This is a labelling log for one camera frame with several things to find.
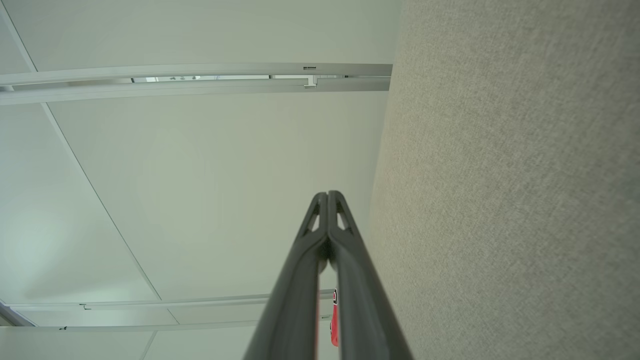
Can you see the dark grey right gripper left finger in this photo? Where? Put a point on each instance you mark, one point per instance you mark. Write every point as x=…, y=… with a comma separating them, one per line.
x=295, y=300

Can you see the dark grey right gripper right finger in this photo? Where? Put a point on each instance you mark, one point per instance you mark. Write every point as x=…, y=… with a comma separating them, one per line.
x=365, y=310

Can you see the red jersey with number print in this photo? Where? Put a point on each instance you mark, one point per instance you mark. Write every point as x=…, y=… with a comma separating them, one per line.
x=334, y=325

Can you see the grey slotted partition post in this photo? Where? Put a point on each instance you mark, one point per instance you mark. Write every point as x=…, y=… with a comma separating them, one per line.
x=150, y=91

